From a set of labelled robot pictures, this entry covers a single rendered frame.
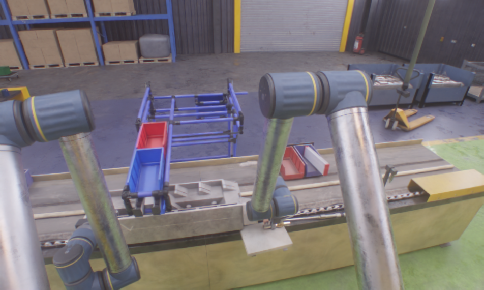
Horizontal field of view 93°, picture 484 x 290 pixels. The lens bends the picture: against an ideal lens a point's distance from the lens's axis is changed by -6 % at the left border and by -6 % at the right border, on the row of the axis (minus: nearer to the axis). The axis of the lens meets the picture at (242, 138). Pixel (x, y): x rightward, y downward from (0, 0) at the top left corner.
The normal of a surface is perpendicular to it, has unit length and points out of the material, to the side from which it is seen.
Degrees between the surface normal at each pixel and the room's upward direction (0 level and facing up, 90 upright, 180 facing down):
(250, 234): 0
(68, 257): 5
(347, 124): 57
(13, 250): 50
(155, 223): 80
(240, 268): 90
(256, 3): 90
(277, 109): 104
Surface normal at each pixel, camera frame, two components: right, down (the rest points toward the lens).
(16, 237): 0.80, -0.41
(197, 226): 0.18, 0.33
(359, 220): -0.77, -0.02
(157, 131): 0.18, 0.54
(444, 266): 0.01, -0.87
